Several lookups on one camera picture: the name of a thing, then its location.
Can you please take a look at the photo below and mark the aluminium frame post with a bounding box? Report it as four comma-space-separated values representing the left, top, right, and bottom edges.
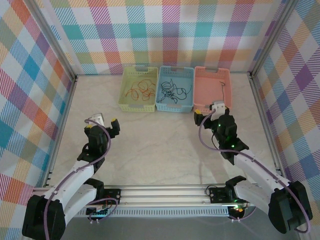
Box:
29, 0, 78, 83
249, 0, 300, 78

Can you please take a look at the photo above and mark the aluminium floor frame bar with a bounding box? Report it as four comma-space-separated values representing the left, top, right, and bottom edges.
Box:
43, 76, 79, 188
248, 72, 287, 185

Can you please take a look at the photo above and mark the green plastic basket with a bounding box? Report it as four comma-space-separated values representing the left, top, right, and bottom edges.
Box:
117, 66, 159, 113

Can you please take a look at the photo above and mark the thin red cable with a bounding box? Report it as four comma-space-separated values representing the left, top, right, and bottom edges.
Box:
123, 79, 156, 101

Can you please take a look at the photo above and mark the pink plastic basket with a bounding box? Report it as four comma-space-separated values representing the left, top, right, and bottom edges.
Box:
193, 66, 233, 115

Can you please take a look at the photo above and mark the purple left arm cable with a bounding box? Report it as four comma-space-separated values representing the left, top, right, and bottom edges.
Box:
44, 118, 119, 240

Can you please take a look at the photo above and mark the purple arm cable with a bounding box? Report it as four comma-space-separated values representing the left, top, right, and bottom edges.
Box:
198, 109, 313, 235
44, 118, 119, 240

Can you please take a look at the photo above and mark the pile of wires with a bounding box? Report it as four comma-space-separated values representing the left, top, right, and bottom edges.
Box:
159, 89, 177, 102

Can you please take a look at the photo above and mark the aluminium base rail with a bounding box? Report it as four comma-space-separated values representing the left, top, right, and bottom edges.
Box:
33, 184, 281, 207

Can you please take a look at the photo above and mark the slotted grey cable duct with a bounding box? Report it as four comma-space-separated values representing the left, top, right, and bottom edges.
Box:
74, 207, 231, 218

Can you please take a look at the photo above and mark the thin orange cable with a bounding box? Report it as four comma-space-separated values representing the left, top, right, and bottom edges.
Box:
136, 79, 157, 100

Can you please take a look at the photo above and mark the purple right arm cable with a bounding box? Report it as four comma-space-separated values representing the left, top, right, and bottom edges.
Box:
198, 109, 313, 235

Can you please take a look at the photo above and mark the blue plastic basket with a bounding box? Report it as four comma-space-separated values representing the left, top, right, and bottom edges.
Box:
155, 65, 195, 113

